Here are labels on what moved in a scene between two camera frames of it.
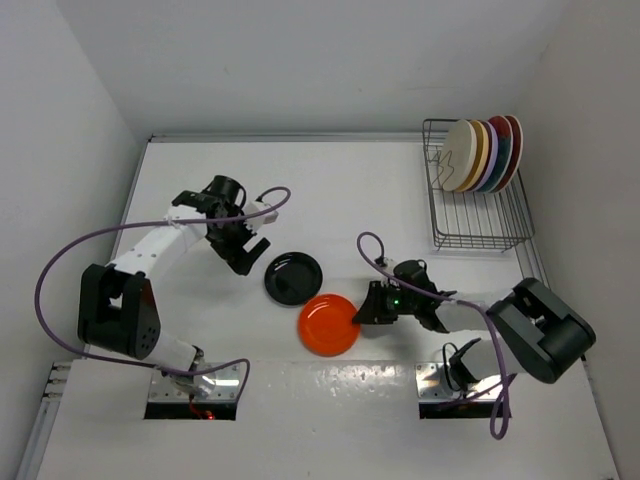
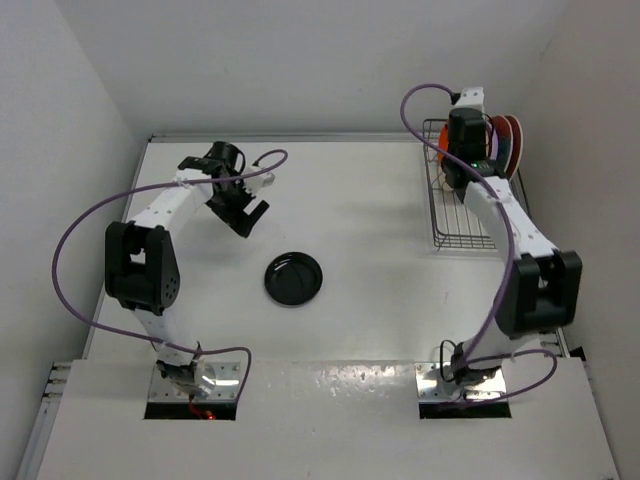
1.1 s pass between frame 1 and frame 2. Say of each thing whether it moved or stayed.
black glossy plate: stayed
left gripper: moved
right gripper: moved
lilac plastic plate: stayed
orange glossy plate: moved
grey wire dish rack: stayed
